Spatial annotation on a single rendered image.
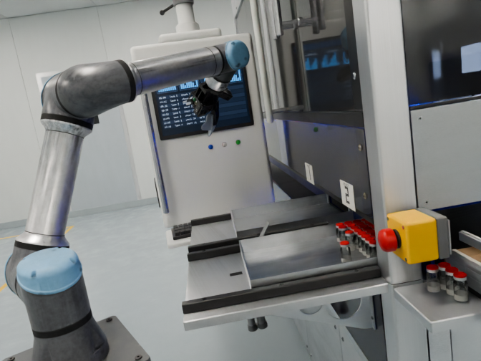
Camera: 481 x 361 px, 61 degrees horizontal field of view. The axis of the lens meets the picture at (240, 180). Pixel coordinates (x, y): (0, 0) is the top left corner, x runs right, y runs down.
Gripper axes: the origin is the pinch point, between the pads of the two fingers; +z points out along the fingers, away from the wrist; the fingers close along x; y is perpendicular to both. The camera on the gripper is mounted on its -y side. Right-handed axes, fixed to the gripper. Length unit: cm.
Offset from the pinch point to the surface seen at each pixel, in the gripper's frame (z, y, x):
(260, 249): -20, 25, 53
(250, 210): 1.5, 3.2, 38.4
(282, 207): -3.1, -5.6, 43.7
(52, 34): 331, -149, -386
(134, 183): 428, -184, -169
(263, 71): -22.8, -18.0, 1.2
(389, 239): -62, 33, 67
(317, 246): -30, 18, 61
